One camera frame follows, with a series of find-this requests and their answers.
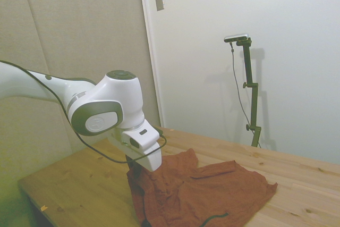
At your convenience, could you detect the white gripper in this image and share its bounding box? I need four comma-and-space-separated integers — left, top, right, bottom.
107, 129, 163, 176

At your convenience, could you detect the rust orange shirt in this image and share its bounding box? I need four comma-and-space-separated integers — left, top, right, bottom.
126, 148, 278, 227

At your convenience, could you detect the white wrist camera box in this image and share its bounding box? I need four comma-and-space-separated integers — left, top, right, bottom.
122, 119, 160, 150

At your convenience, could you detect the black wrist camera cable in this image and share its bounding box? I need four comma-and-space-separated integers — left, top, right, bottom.
0, 60, 168, 164

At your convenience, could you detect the white door frame trim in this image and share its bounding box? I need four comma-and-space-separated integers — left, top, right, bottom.
137, 0, 166, 128

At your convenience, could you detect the dark green camera stand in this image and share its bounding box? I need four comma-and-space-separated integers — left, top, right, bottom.
235, 38, 262, 148

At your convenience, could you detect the silver exterior camera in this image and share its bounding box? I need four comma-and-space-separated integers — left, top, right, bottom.
223, 33, 250, 44

